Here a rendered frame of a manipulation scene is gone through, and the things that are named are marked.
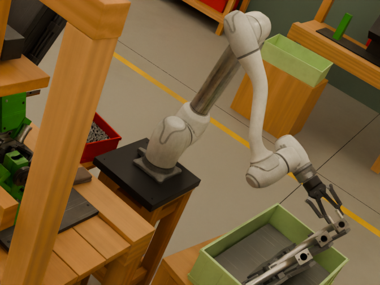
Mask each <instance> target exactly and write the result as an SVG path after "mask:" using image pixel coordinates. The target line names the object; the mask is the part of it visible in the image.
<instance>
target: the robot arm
mask: <svg viewBox="0 0 380 285"><path fill-rule="evenodd" d="M223 25H224V32H225V34H226V37H227V40H228V42H229V44H228V46H227V47H226V49H225V51H224V52H223V54H222V55H221V57H220V58H219V60H218V62H217V63H216V64H215V66H214V68H213V69H212V71H211V72H210V74H209V75H208V77H207V78H206V80H205V81H204V83H203V85H202V86H201V88H200V89H199V91H198V92H197V94H196V95H195V97H194V99H193V100H192V101H190V102H186V103H185V104H184V105H183V106H182V107H181V108H180V110H179V111H178V112H177V113H176V114H175V115H174V116H167V117H165V118H163V119H162V120H161V121H160V122H159V123H158V124H157V125H156V127H155V129H154V131H153V133H152V135H151V138H150V140H149V144H148V147H147V150H145V149H143V148H141V147H140V148H138V150H137V152H138V154H139V155H141V158H138V159H134V160H133V164H134V165H136V166H137V167H139V168H141V169H142V170H143V171H144V172H145V173H147V174H148V175H149V176H150V177H152V178H153V179H154V180H155V181H156V183H158V184H162V183H163V181H165V180H167V179H169V178H171V177H173V176H174V175H177V174H181V172H182V170H181V169H180V168H178V167H176V166H175V165H176V163H177V161H178V159H179V157H180V156H181V155H182V154H183V153H184V151H185V150H186V149H187V148H188V147H189V146H191V145H192V144H194V143H195V142H196V141H197V140H198V139H199V138H200V137H201V136H202V135H203V134H204V132H205V131H206V128H207V126H208V124H209V122H210V114H209V112H210V111H211V109H212V108H213V106H214V105H215V103H216V102H217V100H218V98H219V97H220V96H221V94H222V93H223V91H224V90H225V89H226V87H227V86H228V84H229V83H230V81H231V80H232V78H233V77H234V75H235V74H236V73H237V71H238V69H239V68H240V66H242V67H243V68H244V69H245V71H246V73H247V74H248V76H249V78H250V79H251V82H252V85H253V101H252V110H251V119H250V125H249V146H250V150H251V154H252V157H251V160H250V163H251V165H250V168H249V169H248V170H247V172H246V175H245V176H246V180H247V182H248V184H249V185H250V186H251V187H253V188H265V187H268V186H270V185H272V184H274V183H276V182H277V181H279V180H280V179H281V178H282V177H284V176H285V175H286V174H288V173H290V172H292V173H293V175H294V176H295V178H296V179H297V181H298V182H299V183H303V187H304V188H305V190H306V191H307V193H308V198H307V199H306V200H305V202H306V203H307V204H309V205H310V207H311V208H312V209H313V211H314V212H315V213H316V215H317V216H318V218H324V219H325V220H326V222H327V223H328V224H331V225H332V226H333V228H334V229H335V230H337V229H336V228H335V226H334V225H333V224H334V221H333V220H332V219H331V217H330V216H329V215H327V214H326V212H325V209H324V207H323V205H322V202H321V198H322V197H324V198H325V199H326V200H327V201H328V202H329V203H330V204H331V205H332V206H333V207H334V208H335V209H336V210H335V212H336V213H337V215H338V216H339V218H340V219H342V218H343V215H344V213H343V212H342V210H341V209H340V207H341V205H342V202H341V201H340V199H339V197H338V196H337V194H336V193H335V191H334V189H333V185H332V184H329V185H325V184H323V183H322V181H321V180H320V178H319V177H318V175H315V174H316V173H317V171H316V170H315V168H314V167H313V165H312V163H311V162H310V160H309V158H308V155H307V153H306V151H305V150H304V148H303V147H302V146H301V144H300V143H299V142H298V141H297V140H296V139H295V138H294V137H293V136H292V135H284V136H282V137H280V138H279V139H278V140H276V141H275V151H276V152H275V153H273V152H272V151H269V150H267V149H266V148H265V146H264V144H263V142H262V128H263V124H264V117H265V110H266V104H267V95H268V84H267V77H266V72H265V69H264V64H263V61H262V57H261V52H260V48H259V47H260V46H261V44H262V43H263V42H264V41H265V39H266V38H267V37H268V36H269V34H270V31H271V22H270V20H269V18H268V17H267V16H266V15H264V14H263V13H261V12H259V11H251V12H248V13H245V14H244V13H243V12H241V11H238V10H235V11H233V12H231V13H229V14H227V15H226V16H225V17H224V20H223ZM326 188H327V189H329V191H330V193H331V194H332V196H333V198H334V199H335V201H336V203H337V204H336V203H335V202H334V201H333V200H332V199H331V198H330V197H329V196H328V194H327V193H326ZM310 198H313V199H315V200H316V202H317V204H318V206H319V209H320V211H321V213H322V214H321V213H320V212H319V211H318V209H317V208H316V206H315V205H314V203H312V200H311V199H310Z"/></svg>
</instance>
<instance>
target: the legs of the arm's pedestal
mask: <svg viewBox="0 0 380 285"><path fill-rule="evenodd" d="M104 185H105V186H107V187H108V188H109V189H110V190H111V191H112V192H114V193H115V194H116V195H117V196H118V197H119V198H120V199H122V200H123V201H124V202H125V203H126V204H127V205H128V206H130V207H131V208H132V209H133V210H134V211H135V212H136V213H138V214H139V215H140V216H141V217H143V218H144V219H145V220H146V221H147V222H148V223H149V224H151V225H152V226H153V227H154V226H155V225H156V222H157V221H158V220H160V222H159V224H158V226H157V229H156V231H155V233H154V235H153V238H152V240H151V242H150V244H149V247H148V249H147V251H146V254H145V256H144V257H143V256H142V258H141V261H140V263H139V265H138V267H137V270H136V272H135V274H134V276H133V279H132V282H131V284H130V285H149V284H150V282H151V280H152V277H153V275H154V273H155V272H156V269H157V267H158V265H159V262H160V260H161V258H162V256H163V254H164V252H165V250H166V247H167V245H168V243H169V241H170V239H171V237H172V234H173V232H174V230H175V228H176V225H177V224H178V222H179V219H180V217H181V215H182V213H183V210H184V208H185V206H186V204H187V202H188V200H189V197H190V195H191V193H192V191H190V192H188V193H187V194H185V195H183V196H182V197H179V198H177V199H176V200H174V201H172V202H171V203H169V204H167V205H165V206H163V207H161V208H159V209H158V210H156V211H154V210H153V211H151V212H149V211H148V210H146V209H145V208H144V207H143V206H142V205H141V204H140V203H138V202H137V201H136V200H135V199H134V198H133V197H131V196H130V195H129V194H128V193H127V192H126V191H124V190H123V189H122V188H121V187H120V186H118V185H117V184H116V183H115V182H114V181H112V180H111V179H110V178H109V177H108V176H107V177H106V180H105V182H104ZM108 266H109V263H108V264H106V265H104V266H103V267H102V268H100V269H98V270H97V271H95V272H93V273H91V274H92V275H93V276H94V277H95V278H96V279H97V280H98V281H99V282H100V283H102V281H103V278H104V276H105V273H106V270H107V268H108ZM89 277H90V275H88V276H87V277H85V278H83V279H82V280H80V281H78V282H77V281H76V283H74V284H73V285H87V283H88V280H89Z"/></svg>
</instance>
